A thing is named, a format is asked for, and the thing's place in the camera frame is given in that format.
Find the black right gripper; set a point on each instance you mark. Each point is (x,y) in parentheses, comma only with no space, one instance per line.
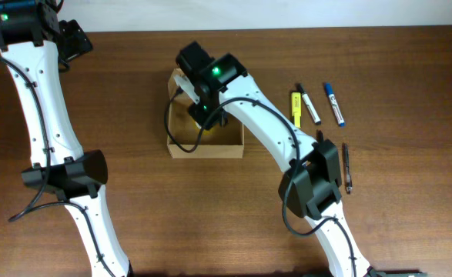
(206,119)

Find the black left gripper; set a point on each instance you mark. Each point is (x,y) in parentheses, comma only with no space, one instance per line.
(78,41)

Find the brown cardboard box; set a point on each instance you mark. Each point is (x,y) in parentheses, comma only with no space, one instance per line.
(219,142)

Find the yellow highlighter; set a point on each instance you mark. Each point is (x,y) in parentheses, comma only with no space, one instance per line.
(296,111)

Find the black cap whiteboard marker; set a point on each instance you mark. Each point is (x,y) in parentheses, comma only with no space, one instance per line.
(309,105)

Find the blue cap whiteboard marker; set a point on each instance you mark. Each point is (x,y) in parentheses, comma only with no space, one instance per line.
(334,104)

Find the thin black pen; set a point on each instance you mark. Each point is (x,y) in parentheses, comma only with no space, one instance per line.
(349,185)

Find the yellow tape roll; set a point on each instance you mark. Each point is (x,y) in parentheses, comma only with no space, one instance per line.
(207,128)

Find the black cap permanent marker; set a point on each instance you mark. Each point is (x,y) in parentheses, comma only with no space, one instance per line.
(319,136)

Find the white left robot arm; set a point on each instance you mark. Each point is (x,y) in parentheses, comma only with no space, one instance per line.
(36,47)

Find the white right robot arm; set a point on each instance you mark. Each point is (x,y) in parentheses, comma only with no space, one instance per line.
(310,187)

